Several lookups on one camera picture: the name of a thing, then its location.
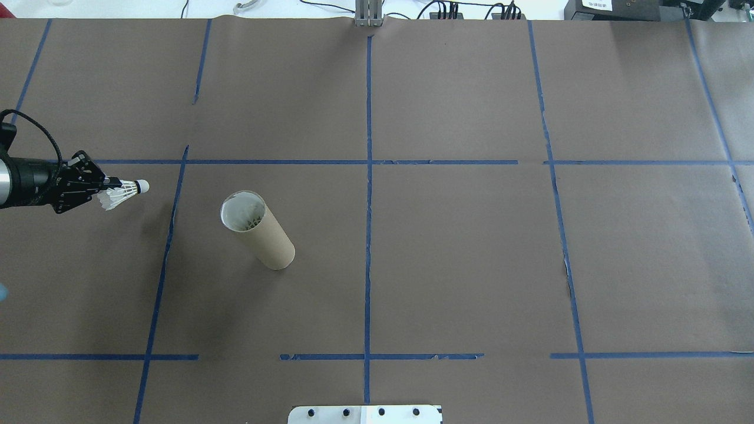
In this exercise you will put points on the brown cardboard tube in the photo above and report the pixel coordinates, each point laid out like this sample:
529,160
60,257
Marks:
268,241

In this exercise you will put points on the grey metal hook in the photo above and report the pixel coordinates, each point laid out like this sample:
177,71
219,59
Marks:
240,8

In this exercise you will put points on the black power strip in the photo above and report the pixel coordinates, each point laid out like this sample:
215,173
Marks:
446,13
508,13

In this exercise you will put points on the black box with white label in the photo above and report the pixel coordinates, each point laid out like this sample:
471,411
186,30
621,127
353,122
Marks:
618,10

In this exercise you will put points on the white metal plate with screws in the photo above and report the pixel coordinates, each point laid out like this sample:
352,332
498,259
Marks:
365,414

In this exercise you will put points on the white feather shuttlecock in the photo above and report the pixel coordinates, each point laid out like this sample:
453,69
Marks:
250,219
121,195

